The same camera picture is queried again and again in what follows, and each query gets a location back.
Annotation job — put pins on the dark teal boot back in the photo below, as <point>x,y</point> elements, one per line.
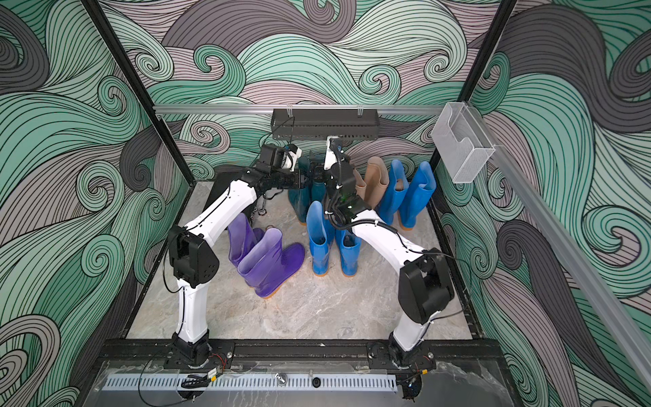
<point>318,189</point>

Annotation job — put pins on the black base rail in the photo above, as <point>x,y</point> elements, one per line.
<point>236,353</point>

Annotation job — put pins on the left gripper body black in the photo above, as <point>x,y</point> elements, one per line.
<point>284,180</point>

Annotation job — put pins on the white perforated front strip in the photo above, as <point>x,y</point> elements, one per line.
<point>257,382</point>

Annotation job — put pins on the light blue boot back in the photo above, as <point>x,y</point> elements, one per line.
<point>349,246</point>

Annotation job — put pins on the dark teal boot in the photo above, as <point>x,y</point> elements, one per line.
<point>300,199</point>
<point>318,189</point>

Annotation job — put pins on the black hard case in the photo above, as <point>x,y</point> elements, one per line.
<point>226,183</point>

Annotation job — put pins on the aluminium rail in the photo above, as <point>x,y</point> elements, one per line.
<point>266,109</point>
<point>574,329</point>

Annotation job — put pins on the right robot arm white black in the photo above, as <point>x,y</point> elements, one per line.
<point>424,283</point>

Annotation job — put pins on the light blue boot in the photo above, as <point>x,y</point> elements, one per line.
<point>321,235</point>
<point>349,246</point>

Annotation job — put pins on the purple rain boot front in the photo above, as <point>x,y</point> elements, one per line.
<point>269,263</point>

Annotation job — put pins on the purple rain boot back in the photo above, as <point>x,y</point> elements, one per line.
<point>242,238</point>

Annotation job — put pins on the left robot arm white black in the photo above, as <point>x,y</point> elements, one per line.
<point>193,261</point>

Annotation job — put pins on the light blue boot front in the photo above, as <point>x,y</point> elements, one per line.
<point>321,235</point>

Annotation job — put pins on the aluminium rail right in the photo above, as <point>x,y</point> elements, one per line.
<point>574,329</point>

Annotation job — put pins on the blue rain boot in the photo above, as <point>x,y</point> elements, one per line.
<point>395,193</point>
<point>421,189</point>

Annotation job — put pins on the beige rain boot large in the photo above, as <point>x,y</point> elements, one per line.
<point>360,185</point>

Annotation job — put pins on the aluminium rail back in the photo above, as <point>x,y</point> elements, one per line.
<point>266,109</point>

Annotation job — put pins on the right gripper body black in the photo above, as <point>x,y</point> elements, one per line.
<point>334,198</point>

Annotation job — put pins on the white mesh wire basket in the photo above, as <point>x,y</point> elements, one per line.
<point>463,141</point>

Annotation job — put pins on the black wall shelf tray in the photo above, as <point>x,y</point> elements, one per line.
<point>318,124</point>

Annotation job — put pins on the purple rain boot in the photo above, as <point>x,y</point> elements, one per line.
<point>242,238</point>
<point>269,263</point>

